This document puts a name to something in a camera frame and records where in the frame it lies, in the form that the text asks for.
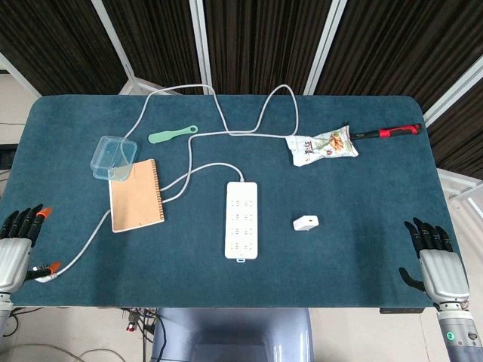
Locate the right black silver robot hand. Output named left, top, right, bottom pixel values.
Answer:
left=398, top=217, right=471, bottom=305

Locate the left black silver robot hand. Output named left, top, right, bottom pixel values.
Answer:
left=0, top=204, right=61, bottom=294

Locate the white power adapter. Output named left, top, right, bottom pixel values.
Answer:
left=292, top=215, right=320, bottom=232

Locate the white power strip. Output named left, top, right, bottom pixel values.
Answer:
left=224, top=181, right=260, bottom=263

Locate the white metal screen foot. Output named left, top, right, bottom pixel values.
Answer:
left=437, top=167, right=483, bottom=223

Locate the teal felt table mat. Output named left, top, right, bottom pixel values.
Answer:
left=6, top=94, right=466, bottom=310

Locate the brown spiral notebook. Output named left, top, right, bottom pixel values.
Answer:
left=108, top=158, right=166, bottom=234

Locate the clear plastic food container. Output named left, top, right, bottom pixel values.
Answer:
left=89, top=135, right=138, bottom=183

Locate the dark folding screen panel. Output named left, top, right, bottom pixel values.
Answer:
left=305, top=0, right=483, bottom=114
left=0, top=0, right=133, bottom=97
left=92, top=0, right=212, bottom=95
left=422, top=56, right=483, bottom=178
left=190, top=0, right=346, bottom=95

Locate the white printed snack bag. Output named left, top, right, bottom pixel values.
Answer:
left=285, top=125, right=359, bottom=167

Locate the green plastic spatula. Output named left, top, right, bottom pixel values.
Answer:
left=148, top=124, right=199, bottom=145

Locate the blue grey robot torso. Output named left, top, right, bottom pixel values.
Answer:
left=150, top=307, right=314, bottom=362

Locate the black floor cable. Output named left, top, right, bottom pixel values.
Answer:
left=0, top=307, right=45, bottom=337

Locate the red black handled screwdriver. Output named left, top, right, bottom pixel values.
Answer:
left=341, top=121, right=423, bottom=143

